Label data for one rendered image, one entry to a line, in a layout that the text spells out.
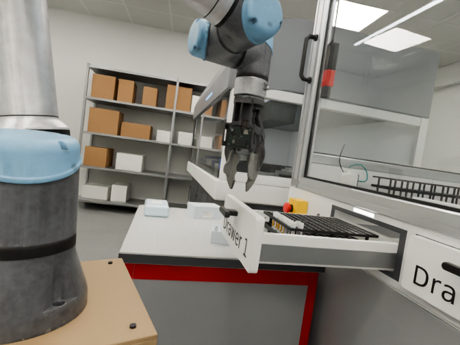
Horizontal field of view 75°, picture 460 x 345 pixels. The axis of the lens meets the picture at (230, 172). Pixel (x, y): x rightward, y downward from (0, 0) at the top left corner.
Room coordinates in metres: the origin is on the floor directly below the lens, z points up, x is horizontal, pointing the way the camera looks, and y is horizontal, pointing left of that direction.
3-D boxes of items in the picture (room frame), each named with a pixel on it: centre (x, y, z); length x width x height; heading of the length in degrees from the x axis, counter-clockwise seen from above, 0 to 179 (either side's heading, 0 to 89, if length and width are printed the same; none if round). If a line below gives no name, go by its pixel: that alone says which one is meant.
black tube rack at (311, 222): (0.74, -0.23, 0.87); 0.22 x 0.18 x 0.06; 103
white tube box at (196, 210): (1.27, 0.09, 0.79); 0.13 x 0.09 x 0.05; 119
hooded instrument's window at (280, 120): (2.52, -0.30, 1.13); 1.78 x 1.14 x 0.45; 13
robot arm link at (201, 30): (0.64, 0.06, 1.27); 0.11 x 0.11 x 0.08; 30
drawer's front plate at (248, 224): (0.70, -0.04, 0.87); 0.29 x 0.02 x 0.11; 13
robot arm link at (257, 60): (0.70, -0.02, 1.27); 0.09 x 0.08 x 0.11; 120
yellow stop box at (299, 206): (1.09, -0.26, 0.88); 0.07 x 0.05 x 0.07; 13
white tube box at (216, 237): (0.95, -0.03, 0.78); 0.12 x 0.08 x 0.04; 92
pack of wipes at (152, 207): (1.22, 0.28, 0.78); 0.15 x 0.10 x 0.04; 15
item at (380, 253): (0.75, -0.24, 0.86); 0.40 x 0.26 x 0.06; 103
